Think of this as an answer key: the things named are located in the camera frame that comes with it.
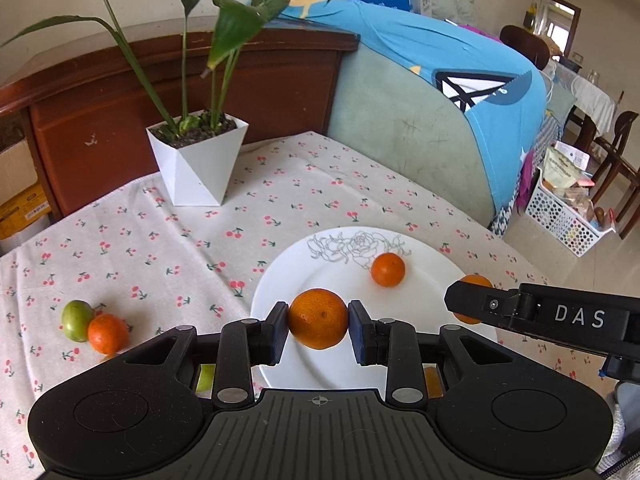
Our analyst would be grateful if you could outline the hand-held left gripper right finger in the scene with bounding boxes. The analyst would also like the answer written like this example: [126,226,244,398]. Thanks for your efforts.
[348,299,511,406]

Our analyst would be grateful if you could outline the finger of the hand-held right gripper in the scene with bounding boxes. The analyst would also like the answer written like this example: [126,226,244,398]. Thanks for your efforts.
[444,281,522,332]

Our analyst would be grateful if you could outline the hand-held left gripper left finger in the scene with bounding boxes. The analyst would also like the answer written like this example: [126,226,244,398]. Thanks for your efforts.
[122,302,290,409]

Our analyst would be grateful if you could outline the large orange mandarin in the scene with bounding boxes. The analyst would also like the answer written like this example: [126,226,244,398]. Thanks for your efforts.
[287,288,349,350]

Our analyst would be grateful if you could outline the white rose-print plate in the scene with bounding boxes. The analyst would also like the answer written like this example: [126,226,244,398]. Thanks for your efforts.
[249,227,499,390]

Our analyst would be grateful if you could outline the small orange mandarin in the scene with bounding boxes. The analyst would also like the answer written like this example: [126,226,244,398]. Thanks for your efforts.
[370,253,406,289]

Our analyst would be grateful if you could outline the white perforated basket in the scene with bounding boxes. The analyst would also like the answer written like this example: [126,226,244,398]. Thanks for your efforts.
[523,167,617,259]

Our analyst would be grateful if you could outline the cherry-print tablecloth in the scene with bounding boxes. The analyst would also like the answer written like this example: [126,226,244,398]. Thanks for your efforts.
[0,130,617,480]

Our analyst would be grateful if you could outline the grey fabric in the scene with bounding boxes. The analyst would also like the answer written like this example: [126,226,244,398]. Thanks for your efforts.
[596,379,640,480]

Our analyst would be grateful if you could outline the snack packet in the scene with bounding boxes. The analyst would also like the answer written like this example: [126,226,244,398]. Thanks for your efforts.
[542,146,580,191]

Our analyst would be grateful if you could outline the dark wooden chair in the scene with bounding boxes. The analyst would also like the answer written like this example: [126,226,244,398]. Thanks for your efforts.
[589,110,640,240]
[499,24,551,72]

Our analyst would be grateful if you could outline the white angular plant pot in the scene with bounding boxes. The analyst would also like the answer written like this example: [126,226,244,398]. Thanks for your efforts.
[146,114,250,207]

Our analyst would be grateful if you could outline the green mandarin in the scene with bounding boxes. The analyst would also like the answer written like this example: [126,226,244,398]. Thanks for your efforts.
[61,300,95,343]

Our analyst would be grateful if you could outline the table with white cloth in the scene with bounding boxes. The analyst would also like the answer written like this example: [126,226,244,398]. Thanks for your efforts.
[546,56,618,137]

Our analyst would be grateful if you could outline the sofa with blue cover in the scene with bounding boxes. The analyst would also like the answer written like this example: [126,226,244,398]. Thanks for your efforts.
[265,0,549,214]

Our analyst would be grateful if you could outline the yellow cardboard box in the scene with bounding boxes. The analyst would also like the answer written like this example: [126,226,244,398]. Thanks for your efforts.
[0,139,52,257]

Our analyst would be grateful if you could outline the brown wooden headboard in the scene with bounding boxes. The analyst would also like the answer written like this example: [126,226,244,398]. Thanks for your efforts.
[0,27,361,256]

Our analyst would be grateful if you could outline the green leafy plant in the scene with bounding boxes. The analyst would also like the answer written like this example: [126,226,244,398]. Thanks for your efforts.
[0,0,341,137]

